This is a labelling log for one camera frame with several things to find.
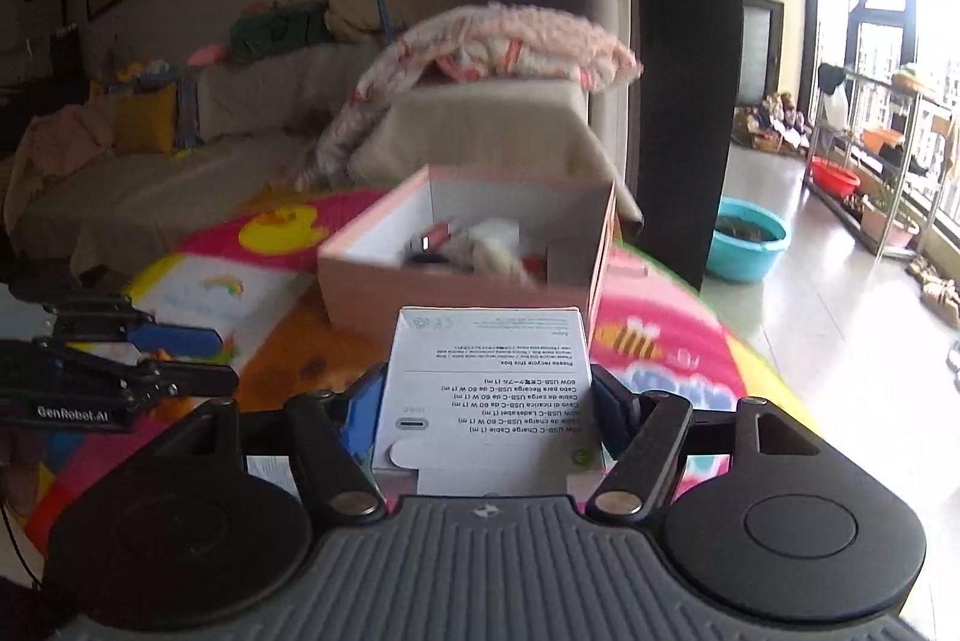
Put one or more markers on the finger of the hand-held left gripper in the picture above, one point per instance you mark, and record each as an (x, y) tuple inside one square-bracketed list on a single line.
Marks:
[(180, 339), (195, 380)]

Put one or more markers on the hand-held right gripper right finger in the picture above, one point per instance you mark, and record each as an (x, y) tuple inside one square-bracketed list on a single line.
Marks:
[(611, 412)]

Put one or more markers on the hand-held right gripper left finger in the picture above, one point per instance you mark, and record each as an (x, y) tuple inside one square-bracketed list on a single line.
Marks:
[(360, 423)]

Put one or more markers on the pink cardboard box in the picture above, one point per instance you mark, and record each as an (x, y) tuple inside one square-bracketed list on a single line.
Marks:
[(360, 288)]

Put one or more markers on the red lighter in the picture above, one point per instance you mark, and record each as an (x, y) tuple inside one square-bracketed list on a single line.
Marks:
[(436, 234)]

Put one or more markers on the cream lotion tube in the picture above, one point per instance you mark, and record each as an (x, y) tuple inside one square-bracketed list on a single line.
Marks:
[(491, 240)]

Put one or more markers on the colourful cartoon play mat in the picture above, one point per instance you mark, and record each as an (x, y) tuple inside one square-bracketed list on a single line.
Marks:
[(660, 311)]

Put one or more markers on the beige covered sofa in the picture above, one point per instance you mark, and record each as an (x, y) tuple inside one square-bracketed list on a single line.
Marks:
[(225, 176)]

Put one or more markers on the teal plastic basin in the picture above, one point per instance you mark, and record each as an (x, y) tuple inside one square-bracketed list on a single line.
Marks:
[(750, 255)]

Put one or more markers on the pale pink cloth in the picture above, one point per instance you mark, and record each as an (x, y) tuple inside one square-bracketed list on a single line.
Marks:
[(52, 161)]

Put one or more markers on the yellow cushion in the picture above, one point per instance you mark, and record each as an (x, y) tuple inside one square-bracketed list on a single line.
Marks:
[(146, 119)]

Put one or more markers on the pink plush toy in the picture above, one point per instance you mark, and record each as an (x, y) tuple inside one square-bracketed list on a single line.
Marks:
[(206, 54)]

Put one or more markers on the red plastic basin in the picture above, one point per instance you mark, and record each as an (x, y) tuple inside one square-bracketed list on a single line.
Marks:
[(834, 179)]

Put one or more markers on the green plush toy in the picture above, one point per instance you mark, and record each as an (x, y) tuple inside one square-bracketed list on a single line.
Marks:
[(277, 29)]

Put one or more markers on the pile of stuffed toys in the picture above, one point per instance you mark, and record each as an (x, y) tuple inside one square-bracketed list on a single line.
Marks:
[(776, 123)]

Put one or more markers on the potted plant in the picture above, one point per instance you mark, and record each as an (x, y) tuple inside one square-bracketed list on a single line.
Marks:
[(889, 221)]

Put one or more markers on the beige pillow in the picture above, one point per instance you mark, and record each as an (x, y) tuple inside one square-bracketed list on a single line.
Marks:
[(360, 7)]

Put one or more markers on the pink floral blanket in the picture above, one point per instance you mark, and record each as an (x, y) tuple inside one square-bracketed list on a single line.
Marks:
[(480, 41)]

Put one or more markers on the metal storage rack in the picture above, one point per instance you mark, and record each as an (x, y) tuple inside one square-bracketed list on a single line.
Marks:
[(922, 108)]

